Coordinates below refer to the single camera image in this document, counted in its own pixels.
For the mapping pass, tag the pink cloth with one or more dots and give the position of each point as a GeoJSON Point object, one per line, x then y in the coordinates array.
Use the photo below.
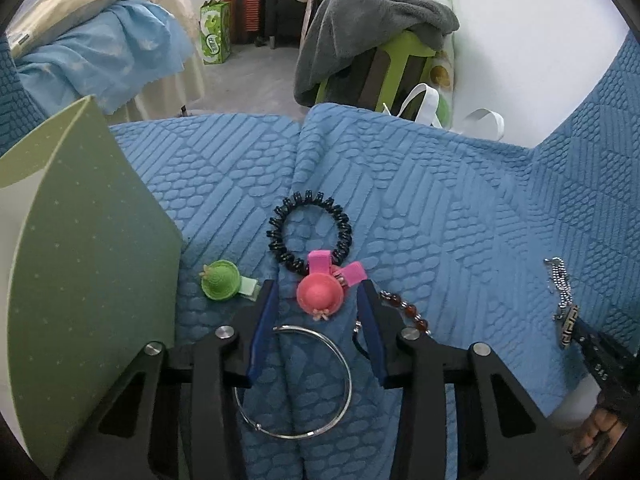
{"type": "Point", "coordinates": [312, 0]}

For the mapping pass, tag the green hat hair clip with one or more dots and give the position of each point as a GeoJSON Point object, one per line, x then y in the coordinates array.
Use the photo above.
{"type": "Point", "coordinates": [220, 280]}

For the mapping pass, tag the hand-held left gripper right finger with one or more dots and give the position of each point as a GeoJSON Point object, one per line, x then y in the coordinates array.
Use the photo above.
{"type": "Point", "coordinates": [370, 320]}

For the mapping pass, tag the silver bangle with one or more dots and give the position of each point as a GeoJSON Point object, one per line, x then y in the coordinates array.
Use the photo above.
{"type": "Point", "coordinates": [300, 329]}

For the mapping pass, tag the person's right hand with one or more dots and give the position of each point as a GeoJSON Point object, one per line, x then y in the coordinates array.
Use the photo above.
{"type": "Point", "coordinates": [597, 430]}

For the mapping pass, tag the pink hat hair clip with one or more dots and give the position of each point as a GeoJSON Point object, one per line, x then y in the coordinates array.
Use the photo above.
{"type": "Point", "coordinates": [320, 295]}

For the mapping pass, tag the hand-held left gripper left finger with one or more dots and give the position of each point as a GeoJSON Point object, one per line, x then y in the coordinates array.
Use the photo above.
{"type": "Point", "coordinates": [262, 320]}

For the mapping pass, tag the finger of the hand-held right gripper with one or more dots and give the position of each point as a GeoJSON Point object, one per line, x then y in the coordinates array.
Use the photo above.
{"type": "Point", "coordinates": [612, 365]}

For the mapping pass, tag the black suitcase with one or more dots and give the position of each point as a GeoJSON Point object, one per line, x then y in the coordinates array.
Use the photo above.
{"type": "Point", "coordinates": [280, 5]}

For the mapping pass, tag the cream bed skirt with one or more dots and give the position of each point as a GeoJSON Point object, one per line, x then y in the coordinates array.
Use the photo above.
{"type": "Point", "coordinates": [175, 85]}

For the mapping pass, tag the blue textured sofa cover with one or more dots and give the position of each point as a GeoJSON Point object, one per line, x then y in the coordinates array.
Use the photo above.
{"type": "Point", "coordinates": [425, 185]}

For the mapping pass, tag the grey fleece blanket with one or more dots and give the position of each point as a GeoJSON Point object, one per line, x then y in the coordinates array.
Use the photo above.
{"type": "Point", "coordinates": [360, 25]}

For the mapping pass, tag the green paper box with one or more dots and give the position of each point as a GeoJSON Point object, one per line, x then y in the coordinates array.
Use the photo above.
{"type": "Point", "coordinates": [90, 260]}

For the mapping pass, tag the green printed carton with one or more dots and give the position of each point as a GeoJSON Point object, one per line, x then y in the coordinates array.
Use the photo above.
{"type": "Point", "coordinates": [215, 30]}

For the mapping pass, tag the beige pillow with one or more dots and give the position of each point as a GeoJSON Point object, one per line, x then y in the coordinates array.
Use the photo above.
{"type": "Point", "coordinates": [75, 5]}

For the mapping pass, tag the green plastic stool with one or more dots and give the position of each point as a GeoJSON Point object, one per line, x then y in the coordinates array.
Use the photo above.
{"type": "Point", "coordinates": [400, 50]}

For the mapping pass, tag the light blue bed sheet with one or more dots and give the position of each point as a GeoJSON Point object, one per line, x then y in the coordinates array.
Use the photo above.
{"type": "Point", "coordinates": [110, 50]}

